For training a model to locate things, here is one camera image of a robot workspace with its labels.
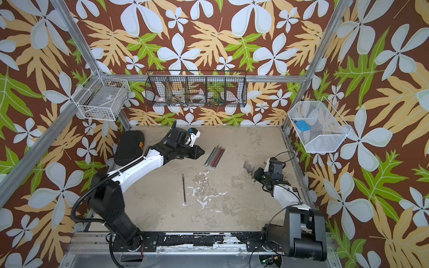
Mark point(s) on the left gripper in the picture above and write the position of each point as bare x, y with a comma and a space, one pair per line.
195, 151

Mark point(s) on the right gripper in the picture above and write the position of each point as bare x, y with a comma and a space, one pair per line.
258, 173

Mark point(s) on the teal green pencil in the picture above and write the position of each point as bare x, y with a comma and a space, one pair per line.
213, 156

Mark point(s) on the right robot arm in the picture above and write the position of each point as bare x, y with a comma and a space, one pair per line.
303, 232

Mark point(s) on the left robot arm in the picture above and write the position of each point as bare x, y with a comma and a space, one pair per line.
105, 196

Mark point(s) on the blue object in basket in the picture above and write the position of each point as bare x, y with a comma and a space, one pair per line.
302, 125

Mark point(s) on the white mesh corner basket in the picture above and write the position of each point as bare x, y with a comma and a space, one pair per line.
328, 128

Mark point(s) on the black plastic tool case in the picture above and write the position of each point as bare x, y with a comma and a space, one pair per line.
130, 147

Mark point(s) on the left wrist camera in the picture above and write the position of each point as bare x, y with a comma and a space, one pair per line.
193, 134

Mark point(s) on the black wire basket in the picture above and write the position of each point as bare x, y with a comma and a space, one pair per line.
218, 88

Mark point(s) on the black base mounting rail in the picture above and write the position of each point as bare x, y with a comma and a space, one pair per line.
250, 240

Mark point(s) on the white wire basket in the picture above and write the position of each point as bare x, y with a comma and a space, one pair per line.
103, 98

